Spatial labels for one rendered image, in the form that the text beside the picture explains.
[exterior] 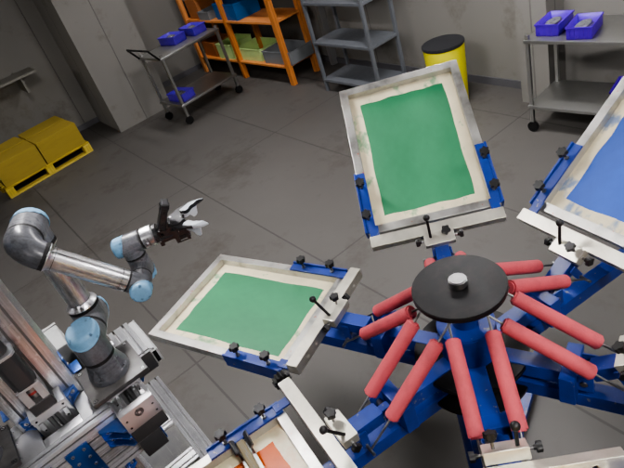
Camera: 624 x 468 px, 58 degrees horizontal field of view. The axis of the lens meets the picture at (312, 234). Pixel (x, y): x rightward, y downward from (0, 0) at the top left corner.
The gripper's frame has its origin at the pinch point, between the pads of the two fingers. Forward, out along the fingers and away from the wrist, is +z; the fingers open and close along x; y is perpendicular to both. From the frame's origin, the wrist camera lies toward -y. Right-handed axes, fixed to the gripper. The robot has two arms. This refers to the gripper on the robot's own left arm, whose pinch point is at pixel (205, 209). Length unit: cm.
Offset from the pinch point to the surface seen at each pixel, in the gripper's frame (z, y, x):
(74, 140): -194, 223, -566
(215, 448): -28, 61, 52
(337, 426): 16, 51, 68
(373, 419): 28, 55, 69
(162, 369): -90, 183, -97
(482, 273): 79, 29, 50
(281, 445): -5, 65, 59
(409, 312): 53, 39, 46
